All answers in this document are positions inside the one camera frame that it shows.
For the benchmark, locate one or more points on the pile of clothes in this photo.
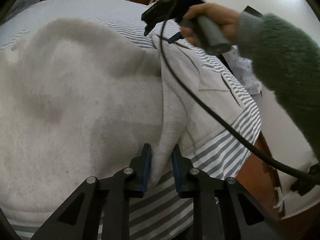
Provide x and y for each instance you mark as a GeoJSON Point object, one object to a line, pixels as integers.
{"type": "Point", "coordinates": [243, 71]}

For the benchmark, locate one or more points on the light grey fleece pants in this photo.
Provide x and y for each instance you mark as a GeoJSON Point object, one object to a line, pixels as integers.
{"type": "Point", "coordinates": [79, 99]}

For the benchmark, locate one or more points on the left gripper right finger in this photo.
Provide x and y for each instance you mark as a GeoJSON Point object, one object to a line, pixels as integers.
{"type": "Point", "coordinates": [181, 167]}

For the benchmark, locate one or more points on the person right hand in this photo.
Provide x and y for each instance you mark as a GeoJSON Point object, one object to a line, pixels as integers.
{"type": "Point", "coordinates": [225, 18]}

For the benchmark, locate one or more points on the green fuzzy sleeve forearm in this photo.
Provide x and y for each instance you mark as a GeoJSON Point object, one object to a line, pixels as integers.
{"type": "Point", "coordinates": [286, 60]}

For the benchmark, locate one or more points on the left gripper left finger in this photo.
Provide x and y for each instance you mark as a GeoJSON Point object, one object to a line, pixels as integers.
{"type": "Point", "coordinates": [139, 179]}

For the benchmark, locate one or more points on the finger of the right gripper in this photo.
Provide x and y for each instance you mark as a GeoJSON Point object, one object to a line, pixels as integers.
{"type": "Point", "coordinates": [149, 28]}
{"type": "Point", "coordinates": [175, 38]}

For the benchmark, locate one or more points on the grey striped bed sheet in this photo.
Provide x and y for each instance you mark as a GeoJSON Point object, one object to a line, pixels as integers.
{"type": "Point", "coordinates": [161, 214]}

